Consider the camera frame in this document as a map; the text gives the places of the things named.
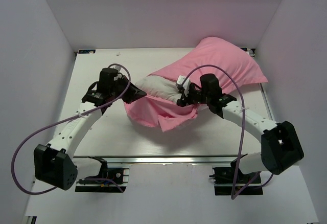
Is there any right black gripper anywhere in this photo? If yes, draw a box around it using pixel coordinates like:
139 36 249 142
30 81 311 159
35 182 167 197
174 83 211 114

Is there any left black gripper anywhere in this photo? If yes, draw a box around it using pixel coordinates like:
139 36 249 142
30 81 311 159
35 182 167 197
109 75 146 104

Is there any white pillow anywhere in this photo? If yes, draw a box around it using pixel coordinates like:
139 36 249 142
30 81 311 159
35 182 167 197
135 75 181 103

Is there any pink pillowcase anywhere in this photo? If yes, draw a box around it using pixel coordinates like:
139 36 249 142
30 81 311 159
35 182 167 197
124 37 268 132

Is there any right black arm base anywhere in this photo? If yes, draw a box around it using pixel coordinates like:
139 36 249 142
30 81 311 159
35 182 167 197
208 166 264 196

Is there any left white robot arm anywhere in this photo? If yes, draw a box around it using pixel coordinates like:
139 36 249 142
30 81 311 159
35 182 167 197
34 67 147 190

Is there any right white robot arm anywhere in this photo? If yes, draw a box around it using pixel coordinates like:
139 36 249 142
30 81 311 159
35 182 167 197
176 74 304 183

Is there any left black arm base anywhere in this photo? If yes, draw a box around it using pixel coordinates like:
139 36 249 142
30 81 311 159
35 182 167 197
73 156 129 193

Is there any blue label sticker left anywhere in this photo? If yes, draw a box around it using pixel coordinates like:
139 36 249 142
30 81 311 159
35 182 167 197
78 49 96 54

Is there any white front board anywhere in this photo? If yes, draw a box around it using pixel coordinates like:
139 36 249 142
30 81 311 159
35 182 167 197
26 164 318 223

